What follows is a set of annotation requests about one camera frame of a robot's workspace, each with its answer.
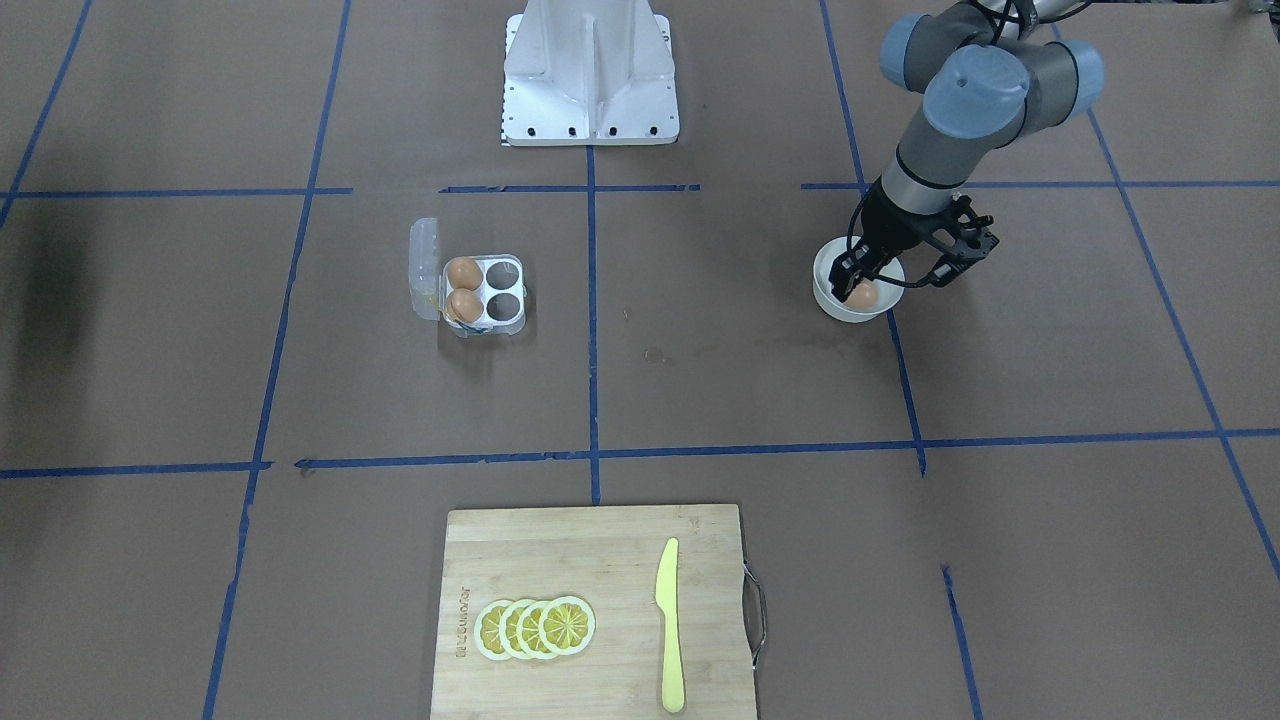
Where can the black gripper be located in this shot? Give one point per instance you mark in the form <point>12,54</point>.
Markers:
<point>889,235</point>

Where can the brown egg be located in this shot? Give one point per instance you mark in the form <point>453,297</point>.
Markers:
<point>464,274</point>
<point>863,298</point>
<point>464,306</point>

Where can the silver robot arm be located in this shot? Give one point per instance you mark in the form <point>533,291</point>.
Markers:
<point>984,85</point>

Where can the clear plastic egg box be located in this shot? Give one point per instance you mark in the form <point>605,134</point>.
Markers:
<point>504,289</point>

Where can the brown egg in box front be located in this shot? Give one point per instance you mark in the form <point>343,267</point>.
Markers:
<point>464,306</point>

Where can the white bowl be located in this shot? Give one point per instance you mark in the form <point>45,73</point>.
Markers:
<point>824,289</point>

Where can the wooden cutting board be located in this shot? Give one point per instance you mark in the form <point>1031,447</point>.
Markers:
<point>608,555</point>

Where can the yellow plastic knife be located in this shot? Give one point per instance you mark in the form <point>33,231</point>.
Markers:
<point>672,682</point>

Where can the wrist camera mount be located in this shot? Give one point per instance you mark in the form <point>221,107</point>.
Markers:
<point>961,236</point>

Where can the white pedestal column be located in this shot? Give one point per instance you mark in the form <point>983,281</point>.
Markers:
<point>589,73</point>

